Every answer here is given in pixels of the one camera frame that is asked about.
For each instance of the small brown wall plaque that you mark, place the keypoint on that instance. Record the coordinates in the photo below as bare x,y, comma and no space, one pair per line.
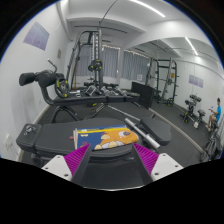
59,54

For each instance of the silver barbell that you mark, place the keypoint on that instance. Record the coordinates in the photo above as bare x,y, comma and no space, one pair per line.
143,133

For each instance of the small purple wall poster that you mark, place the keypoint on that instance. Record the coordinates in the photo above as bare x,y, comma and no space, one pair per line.
196,81

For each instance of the black exercise machine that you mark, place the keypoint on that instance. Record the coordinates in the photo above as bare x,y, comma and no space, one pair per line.
191,106

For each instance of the black upright panel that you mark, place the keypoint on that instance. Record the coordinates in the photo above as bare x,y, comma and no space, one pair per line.
142,95

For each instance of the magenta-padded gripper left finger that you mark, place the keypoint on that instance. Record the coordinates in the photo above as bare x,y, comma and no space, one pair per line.
77,160

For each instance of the black padded weight bench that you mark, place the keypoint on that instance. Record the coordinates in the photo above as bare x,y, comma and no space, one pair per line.
56,136

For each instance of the colourful cartoon print towel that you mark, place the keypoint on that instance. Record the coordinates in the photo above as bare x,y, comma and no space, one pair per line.
106,136

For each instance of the black squat rack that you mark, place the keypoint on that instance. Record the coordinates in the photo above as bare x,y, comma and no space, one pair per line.
165,60

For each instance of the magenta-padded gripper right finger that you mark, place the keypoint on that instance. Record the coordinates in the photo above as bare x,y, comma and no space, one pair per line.
146,159

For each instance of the grey window curtain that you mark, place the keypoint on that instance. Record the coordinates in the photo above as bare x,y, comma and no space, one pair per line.
135,65
110,61

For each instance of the black bench with leg rollers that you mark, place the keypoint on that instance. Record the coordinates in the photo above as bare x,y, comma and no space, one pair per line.
83,99

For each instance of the person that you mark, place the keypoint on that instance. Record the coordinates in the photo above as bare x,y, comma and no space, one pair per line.
218,113

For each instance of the long ceiling light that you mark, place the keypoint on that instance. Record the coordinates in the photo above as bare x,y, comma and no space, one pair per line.
191,46
148,8

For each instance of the grey metal equipment stand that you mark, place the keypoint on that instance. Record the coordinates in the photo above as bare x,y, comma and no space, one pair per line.
213,143

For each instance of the chrome dumbbells row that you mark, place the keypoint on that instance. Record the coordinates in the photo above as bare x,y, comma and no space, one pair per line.
103,90

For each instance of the black yellow weight plate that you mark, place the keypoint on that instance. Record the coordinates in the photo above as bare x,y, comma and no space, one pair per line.
59,83
91,65

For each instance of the large purple wall poster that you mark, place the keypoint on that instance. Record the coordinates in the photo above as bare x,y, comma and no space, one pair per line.
36,36

